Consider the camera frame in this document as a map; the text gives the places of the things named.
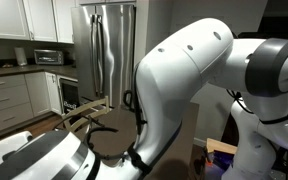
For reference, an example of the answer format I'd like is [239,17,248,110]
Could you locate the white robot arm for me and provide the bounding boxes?
[0,18,288,180]

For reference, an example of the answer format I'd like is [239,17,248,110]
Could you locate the stainless steel refrigerator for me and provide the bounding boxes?
[71,4,136,107]

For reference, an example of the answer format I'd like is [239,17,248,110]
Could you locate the wooden chair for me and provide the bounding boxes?
[62,96,110,132]

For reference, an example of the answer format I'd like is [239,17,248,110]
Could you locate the silver toaster oven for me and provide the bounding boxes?
[34,49,64,65]

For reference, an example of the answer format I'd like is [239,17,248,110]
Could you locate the white paper towel roll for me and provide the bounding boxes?
[14,47,27,66]

